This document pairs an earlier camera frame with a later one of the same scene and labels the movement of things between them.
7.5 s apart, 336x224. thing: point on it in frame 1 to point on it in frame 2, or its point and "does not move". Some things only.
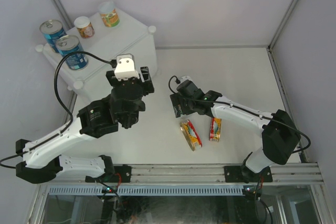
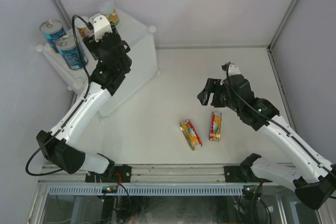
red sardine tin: [190, 135] does not move
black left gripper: [146, 85] to [92, 44]
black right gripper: [177, 101] to [210, 86]
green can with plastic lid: [109, 16] does not move
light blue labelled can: [52, 30] does not move
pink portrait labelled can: [84, 27] does not move
